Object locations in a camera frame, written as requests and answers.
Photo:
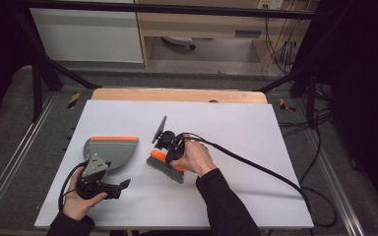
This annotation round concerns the white cabinet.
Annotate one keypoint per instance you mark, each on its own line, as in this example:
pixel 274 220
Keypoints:
pixel 85 36

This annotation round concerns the light wooden desk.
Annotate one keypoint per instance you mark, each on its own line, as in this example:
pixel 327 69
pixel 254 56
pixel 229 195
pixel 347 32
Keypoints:
pixel 203 24

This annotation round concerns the white wall power outlet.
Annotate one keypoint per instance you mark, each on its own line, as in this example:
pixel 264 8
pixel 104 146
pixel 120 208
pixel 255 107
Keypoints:
pixel 270 4

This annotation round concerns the grey dustpan with orange edge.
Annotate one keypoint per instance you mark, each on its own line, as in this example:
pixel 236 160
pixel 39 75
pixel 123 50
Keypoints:
pixel 113 151

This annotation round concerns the wooden table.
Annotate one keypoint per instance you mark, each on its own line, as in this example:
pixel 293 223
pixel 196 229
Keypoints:
pixel 177 95

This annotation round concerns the person's left hand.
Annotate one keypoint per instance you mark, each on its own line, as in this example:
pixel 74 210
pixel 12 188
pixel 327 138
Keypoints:
pixel 77 205

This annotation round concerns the office chair base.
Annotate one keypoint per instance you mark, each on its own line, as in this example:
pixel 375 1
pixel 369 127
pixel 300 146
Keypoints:
pixel 178 41

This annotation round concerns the aluminium floor rail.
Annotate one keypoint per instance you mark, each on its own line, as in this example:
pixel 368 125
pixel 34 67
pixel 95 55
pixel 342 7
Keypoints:
pixel 341 196
pixel 16 157

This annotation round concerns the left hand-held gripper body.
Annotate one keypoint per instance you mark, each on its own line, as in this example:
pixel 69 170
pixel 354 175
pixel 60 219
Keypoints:
pixel 93 183

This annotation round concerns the black metal frame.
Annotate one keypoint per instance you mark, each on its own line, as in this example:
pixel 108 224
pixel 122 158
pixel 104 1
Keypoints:
pixel 177 8

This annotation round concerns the orange brush with grey bristles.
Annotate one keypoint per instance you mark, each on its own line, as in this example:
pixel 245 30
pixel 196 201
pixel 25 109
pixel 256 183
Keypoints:
pixel 167 167

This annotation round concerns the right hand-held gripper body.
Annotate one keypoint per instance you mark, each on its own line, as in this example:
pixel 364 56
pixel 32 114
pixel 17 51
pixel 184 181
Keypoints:
pixel 172 142

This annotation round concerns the white board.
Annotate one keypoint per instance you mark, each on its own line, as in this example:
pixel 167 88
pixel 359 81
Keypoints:
pixel 210 203

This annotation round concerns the person's right hand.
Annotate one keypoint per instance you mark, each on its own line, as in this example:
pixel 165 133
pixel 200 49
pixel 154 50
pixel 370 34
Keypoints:
pixel 195 159

